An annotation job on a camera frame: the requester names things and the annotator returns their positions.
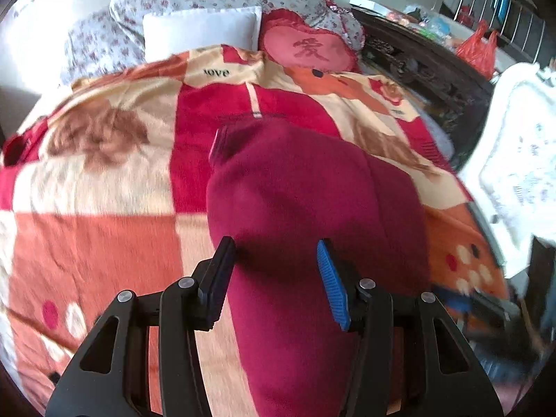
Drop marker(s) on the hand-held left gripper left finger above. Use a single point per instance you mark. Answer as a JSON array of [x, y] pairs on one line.
[[219, 282]]

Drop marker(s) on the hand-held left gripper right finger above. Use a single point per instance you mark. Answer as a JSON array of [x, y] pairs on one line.
[[333, 286]]

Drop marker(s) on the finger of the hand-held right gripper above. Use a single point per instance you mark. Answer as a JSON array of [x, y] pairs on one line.
[[451, 300]]

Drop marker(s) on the maroon knit garment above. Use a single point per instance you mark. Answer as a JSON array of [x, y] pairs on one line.
[[295, 191]]

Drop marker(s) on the printed red orange blanket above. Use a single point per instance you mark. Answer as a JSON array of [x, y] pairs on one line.
[[108, 208]]

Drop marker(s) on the white lace cloth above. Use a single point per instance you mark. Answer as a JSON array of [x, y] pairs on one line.
[[521, 160]]

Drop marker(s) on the red heart-shaped pillow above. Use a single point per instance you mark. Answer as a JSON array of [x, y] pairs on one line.
[[304, 47]]

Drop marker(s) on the dark carved wooden furniture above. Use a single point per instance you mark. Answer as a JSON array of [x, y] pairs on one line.
[[417, 61]]

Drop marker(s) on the red plastic bag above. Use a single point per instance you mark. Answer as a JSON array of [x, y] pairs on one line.
[[478, 52]]

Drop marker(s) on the white pillow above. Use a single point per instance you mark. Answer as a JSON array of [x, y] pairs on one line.
[[195, 30]]

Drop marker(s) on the metal railing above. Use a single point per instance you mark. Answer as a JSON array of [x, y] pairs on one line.
[[540, 39]]

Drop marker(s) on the white flat box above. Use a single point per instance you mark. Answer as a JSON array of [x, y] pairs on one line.
[[369, 4]]

